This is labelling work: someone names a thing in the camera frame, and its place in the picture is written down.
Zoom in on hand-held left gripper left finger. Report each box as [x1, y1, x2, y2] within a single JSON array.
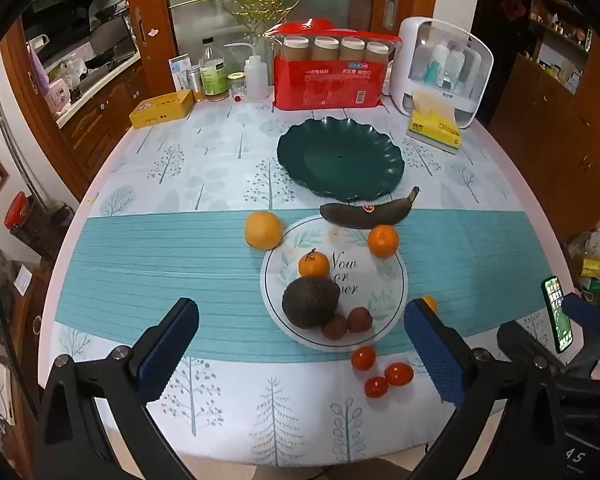
[[32, 297, 201, 480]]

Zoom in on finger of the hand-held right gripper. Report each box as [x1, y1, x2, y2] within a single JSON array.
[[561, 294, 600, 376], [497, 321, 551, 368]]

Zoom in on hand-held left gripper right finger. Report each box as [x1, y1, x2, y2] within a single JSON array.
[[403, 297, 571, 480]]

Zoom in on red lychee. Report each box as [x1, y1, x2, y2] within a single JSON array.
[[347, 307, 372, 333], [322, 315, 349, 341]]

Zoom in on white round printed plate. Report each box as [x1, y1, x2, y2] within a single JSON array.
[[260, 215, 410, 352]]

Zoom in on stemless mandarin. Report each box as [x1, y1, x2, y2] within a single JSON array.
[[368, 224, 400, 258]]

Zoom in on dark avocado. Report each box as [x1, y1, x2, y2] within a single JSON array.
[[281, 276, 338, 329]]

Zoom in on mandarin with stem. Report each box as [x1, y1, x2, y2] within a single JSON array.
[[298, 249, 331, 279]]

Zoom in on large yellow orange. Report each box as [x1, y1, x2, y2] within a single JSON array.
[[244, 211, 284, 251]]

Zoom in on dark overripe banana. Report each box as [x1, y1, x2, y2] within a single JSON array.
[[320, 186, 421, 230]]

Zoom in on dark green scalloped plate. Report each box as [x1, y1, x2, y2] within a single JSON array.
[[276, 117, 406, 201]]

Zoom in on smartphone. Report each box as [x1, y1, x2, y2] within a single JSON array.
[[542, 275, 574, 354]]

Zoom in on plastic bags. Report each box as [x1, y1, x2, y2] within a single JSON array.
[[565, 230, 600, 306]]

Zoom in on tree print tablecloth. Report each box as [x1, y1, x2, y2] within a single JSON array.
[[50, 85, 576, 466]]

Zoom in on red lid jar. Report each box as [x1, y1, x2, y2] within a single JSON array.
[[4, 191, 56, 256]]

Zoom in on yellow tissue pack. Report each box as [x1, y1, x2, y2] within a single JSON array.
[[406, 89, 463, 155]]

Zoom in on yellow tin box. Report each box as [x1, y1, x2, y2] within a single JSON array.
[[129, 90, 195, 129]]

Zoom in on white cosmetic organizer box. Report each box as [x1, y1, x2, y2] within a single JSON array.
[[390, 16, 495, 128]]

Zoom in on wooden shelf with bottles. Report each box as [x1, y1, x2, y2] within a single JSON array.
[[527, 0, 596, 96]]

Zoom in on small metal can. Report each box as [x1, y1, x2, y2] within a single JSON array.
[[186, 65, 204, 102]]

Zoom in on pink kitchen appliance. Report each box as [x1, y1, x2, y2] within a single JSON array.
[[50, 80, 73, 111]]

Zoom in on white and blue carton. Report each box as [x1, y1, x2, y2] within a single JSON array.
[[168, 53, 191, 93]]

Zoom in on clear green label bottle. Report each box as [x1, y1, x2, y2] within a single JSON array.
[[199, 36, 230, 102]]

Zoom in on white squeeze bottle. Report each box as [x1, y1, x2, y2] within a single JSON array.
[[224, 40, 271, 102]]

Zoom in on red paper cup package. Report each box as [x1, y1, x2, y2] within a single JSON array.
[[262, 18, 398, 111]]

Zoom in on black wok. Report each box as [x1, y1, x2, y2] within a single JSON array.
[[82, 45, 131, 68]]

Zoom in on purple cloth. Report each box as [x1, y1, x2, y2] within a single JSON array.
[[27, 42, 51, 96]]

